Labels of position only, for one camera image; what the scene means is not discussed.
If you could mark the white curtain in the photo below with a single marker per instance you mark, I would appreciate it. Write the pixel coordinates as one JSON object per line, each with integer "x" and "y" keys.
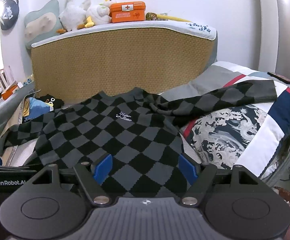
{"x": 280, "y": 25}

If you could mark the black grey checkered sweater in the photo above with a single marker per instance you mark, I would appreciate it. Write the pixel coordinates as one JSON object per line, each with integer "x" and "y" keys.
{"x": 125, "y": 140}

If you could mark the woven straw mattress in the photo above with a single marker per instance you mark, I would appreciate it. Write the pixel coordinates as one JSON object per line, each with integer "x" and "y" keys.
{"x": 122, "y": 60}

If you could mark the blue cloth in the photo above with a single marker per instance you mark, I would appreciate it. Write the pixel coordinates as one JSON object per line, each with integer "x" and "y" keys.
{"x": 38, "y": 110}

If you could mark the white goose plush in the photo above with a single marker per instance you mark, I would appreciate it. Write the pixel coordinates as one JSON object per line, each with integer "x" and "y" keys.
{"x": 72, "y": 15}

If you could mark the power strip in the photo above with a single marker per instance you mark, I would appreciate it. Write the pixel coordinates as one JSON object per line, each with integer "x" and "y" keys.
{"x": 26, "y": 82}

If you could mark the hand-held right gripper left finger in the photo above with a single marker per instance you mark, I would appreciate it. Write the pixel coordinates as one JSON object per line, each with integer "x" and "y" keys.
{"x": 102, "y": 170}

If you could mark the pale green cushion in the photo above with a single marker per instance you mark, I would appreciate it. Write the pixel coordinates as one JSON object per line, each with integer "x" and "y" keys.
{"x": 39, "y": 25}

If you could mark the patchwork dragon print quilt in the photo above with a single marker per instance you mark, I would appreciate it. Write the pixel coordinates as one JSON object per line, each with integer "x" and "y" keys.
{"x": 222, "y": 132}

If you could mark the dark phone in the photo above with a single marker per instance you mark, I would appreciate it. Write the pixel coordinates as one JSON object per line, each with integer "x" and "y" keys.
{"x": 282, "y": 78}

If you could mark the white duck plush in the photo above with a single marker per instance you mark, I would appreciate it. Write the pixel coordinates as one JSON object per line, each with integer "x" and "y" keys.
{"x": 97, "y": 13}

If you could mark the dark cap on wall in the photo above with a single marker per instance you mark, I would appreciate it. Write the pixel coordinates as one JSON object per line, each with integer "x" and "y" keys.
{"x": 8, "y": 7}

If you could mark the small orange box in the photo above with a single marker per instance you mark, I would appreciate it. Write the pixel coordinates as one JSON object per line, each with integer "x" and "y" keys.
{"x": 9, "y": 92}

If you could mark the orange first aid box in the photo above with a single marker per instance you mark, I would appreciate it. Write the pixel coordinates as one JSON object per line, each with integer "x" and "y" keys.
{"x": 127, "y": 12}

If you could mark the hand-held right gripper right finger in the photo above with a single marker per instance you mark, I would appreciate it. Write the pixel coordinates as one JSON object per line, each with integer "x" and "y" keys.
{"x": 188, "y": 169}

